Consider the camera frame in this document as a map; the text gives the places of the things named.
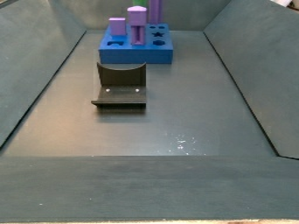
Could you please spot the purple star-shaped peg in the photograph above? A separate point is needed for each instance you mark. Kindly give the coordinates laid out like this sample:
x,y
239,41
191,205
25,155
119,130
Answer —
x,y
155,13

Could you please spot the blue shape-sorter board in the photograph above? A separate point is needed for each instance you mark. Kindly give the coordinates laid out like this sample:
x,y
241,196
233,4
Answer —
x,y
117,51

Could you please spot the black curved holder stand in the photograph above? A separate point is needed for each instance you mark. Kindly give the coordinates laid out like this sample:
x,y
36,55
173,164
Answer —
x,y
121,86

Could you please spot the purple square block peg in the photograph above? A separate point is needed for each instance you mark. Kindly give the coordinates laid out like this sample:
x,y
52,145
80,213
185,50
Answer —
x,y
117,26

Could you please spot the purple tall arch peg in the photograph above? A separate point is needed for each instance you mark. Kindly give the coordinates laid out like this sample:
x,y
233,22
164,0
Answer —
x,y
137,20

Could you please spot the green cylinder peg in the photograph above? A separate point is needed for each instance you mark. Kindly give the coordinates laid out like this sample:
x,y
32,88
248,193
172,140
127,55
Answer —
x,y
140,3

